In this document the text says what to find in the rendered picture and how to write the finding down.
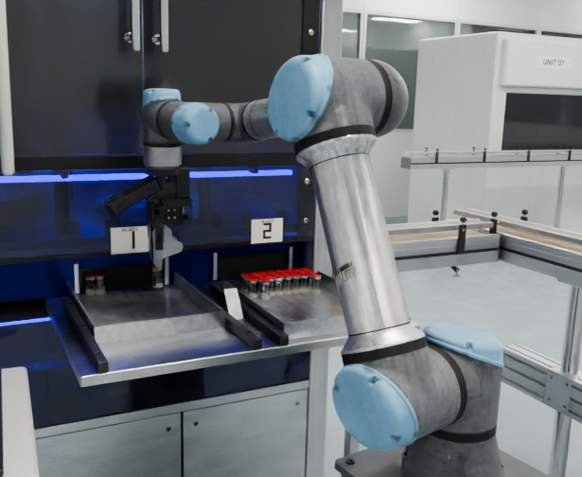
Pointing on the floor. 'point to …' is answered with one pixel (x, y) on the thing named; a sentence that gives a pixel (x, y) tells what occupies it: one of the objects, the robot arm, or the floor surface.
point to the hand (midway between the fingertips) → (154, 262)
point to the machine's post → (317, 391)
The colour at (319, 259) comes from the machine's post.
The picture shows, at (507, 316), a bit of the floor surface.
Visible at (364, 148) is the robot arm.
